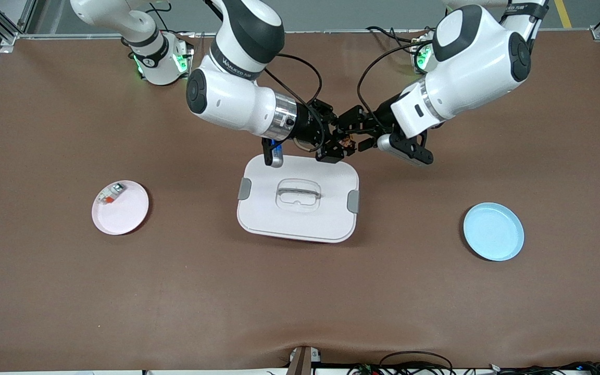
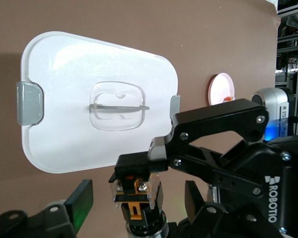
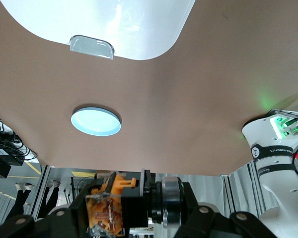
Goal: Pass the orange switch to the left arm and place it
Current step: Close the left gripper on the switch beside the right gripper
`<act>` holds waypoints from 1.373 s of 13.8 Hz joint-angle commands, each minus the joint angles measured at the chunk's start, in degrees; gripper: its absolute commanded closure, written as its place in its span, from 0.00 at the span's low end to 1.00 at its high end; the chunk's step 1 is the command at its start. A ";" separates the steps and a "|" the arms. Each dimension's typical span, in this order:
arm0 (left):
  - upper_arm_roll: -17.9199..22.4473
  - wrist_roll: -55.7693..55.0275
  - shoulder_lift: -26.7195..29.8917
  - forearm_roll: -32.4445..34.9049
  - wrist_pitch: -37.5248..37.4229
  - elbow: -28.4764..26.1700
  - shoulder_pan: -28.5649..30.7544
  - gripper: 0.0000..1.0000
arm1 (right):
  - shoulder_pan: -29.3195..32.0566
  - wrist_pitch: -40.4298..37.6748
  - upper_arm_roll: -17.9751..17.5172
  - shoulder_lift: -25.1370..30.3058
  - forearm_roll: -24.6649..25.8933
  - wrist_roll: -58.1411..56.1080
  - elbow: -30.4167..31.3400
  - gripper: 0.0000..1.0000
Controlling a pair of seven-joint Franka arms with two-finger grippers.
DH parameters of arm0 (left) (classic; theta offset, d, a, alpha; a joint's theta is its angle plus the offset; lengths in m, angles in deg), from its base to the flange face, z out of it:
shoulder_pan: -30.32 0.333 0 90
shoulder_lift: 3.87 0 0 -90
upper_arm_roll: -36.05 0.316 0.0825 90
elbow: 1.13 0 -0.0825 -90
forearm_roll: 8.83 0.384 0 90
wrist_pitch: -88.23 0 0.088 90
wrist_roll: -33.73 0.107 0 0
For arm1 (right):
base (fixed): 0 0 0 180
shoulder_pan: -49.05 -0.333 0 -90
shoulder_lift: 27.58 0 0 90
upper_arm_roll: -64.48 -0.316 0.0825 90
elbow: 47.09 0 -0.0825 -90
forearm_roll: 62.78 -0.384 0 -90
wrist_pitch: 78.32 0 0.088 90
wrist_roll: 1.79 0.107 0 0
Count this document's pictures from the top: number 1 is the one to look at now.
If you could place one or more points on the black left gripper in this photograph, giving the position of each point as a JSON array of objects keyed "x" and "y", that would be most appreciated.
[{"x": 382, "y": 119}]

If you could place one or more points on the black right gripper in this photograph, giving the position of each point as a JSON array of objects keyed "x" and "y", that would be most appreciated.
[{"x": 308, "y": 129}]

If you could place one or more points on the black and orange switch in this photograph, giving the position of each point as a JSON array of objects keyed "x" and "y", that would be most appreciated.
[{"x": 348, "y": 141}]

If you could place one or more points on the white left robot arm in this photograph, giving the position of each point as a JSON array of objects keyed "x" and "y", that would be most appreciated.
[{"x": 466, "y": 67}]

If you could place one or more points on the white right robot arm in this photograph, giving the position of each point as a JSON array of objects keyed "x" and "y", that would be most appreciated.
[{"x": 227, "y": 99}]

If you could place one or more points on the white lidded storage box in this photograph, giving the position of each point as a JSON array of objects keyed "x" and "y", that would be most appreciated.
[{"x": 298, "y": 203}]

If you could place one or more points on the light blue round plate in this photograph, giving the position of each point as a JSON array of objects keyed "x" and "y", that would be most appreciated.
[{"x": 492, "y": 232}]

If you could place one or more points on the pink round plate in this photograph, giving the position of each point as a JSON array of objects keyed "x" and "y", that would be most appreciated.
[{"x": 120, "y": 213}]

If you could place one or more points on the brown camera mount bracket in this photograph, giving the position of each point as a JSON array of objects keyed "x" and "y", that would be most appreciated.
[{"x": 302, "y": 360}]

